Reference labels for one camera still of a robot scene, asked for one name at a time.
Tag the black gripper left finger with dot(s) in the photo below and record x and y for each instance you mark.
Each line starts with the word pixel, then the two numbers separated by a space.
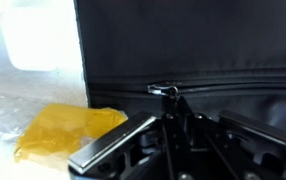
pixel 89 155

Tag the black fleece jumper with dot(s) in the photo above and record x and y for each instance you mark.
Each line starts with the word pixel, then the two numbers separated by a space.
pixel 219 54

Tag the small white block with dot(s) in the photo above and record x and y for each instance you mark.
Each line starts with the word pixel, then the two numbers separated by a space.
pixel 34 37

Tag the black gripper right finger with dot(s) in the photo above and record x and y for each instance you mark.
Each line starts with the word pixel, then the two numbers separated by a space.
pixel 263 130

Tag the yellow tape piece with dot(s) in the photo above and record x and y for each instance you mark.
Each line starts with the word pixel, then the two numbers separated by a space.
pixel 59 128

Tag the silver zipper pull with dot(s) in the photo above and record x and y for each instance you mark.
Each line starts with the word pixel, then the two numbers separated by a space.
pixel 169 91

